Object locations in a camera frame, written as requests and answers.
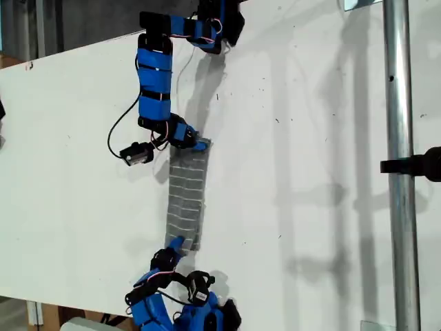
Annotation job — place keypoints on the brown cardboard box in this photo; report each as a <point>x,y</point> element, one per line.
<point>51,315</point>

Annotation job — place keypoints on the grey striped towel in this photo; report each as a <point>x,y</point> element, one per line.
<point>187,193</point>

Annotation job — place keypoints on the steel post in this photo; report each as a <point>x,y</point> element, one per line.
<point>399,103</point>

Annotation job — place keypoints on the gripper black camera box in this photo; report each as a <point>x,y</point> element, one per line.
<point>138,154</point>
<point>200,289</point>

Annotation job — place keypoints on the black object at table edge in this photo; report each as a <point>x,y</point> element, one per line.
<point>1,110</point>

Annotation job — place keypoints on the black clamp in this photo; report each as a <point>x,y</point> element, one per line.
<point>413,165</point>

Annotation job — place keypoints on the white plastic box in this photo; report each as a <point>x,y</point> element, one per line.
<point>86,325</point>

